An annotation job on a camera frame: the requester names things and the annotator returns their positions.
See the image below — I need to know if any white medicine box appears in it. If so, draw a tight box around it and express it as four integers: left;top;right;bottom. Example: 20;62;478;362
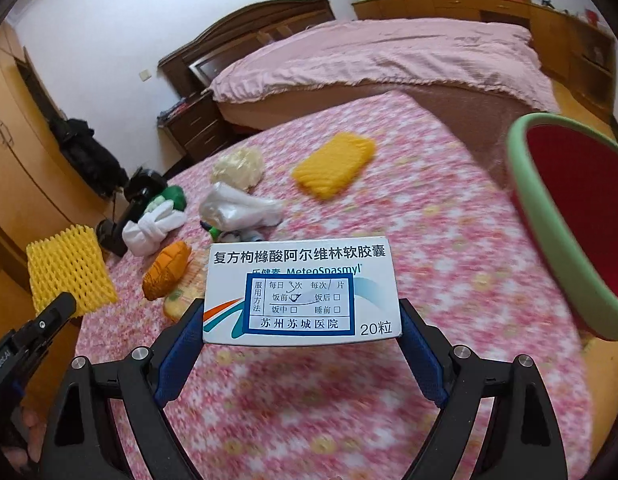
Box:
202;236;403;346

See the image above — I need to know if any light wooden wardrobe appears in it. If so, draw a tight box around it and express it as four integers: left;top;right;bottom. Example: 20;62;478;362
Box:
0;22;130;311

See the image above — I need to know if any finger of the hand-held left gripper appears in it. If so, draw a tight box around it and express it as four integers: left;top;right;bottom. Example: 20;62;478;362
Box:
18;292;78;356

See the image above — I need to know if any yellow snack packet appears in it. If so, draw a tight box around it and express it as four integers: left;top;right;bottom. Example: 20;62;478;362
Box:
161;260;210;322

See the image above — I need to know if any cream paper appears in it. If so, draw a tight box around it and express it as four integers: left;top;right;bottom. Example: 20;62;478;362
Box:
210;149;265;192

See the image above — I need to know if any white plastic bag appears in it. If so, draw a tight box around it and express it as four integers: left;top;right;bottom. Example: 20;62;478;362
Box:
198;181;284;233

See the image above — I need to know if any pink floral table cover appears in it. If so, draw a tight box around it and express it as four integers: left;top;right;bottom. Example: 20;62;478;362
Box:
74;91;597;480

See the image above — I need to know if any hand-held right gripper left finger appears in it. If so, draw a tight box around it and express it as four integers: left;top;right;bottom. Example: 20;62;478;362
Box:
39;298;225;480

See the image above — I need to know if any yellow foam fruit net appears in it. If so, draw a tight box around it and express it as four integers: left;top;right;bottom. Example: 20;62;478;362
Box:
26;224;119;317

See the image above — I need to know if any dark wooden bed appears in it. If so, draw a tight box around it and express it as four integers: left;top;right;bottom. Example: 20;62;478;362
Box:
157;0;562;133

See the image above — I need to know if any black hanging jacket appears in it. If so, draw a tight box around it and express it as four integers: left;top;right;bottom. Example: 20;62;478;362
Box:
49;117;130;198

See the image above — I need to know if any red basin with green rim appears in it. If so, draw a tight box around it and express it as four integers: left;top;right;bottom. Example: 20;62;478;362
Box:
506;112;618;341

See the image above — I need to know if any person's left hand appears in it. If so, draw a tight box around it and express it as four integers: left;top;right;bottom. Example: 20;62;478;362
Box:
22;407;48;457

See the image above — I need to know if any pink bed blanket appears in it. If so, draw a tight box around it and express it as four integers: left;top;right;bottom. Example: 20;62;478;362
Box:
209;17;550;107

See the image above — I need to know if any orange toy bread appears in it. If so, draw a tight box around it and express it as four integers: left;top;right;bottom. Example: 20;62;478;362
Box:
142;240;192;302

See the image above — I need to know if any green toy broccoli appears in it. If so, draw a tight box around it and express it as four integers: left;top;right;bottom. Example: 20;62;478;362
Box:
146;185;188;213

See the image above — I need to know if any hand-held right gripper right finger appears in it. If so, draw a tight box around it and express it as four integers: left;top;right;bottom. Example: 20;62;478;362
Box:
398;298;566;480

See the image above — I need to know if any clutter on nightstand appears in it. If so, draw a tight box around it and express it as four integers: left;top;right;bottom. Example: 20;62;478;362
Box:
156;99;191;124

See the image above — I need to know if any black suction cup mount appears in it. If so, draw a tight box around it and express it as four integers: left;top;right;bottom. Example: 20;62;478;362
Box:
96;170;165;257

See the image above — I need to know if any dark wooden nightstand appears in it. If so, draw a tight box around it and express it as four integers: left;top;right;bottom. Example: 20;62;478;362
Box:
161;91;232;163

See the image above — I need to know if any white knotted cloth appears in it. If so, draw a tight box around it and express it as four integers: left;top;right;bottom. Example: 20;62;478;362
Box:
122;205;187;257

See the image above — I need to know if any long light wooden cabinet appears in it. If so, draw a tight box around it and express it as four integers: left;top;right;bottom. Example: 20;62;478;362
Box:
351;0;617;126

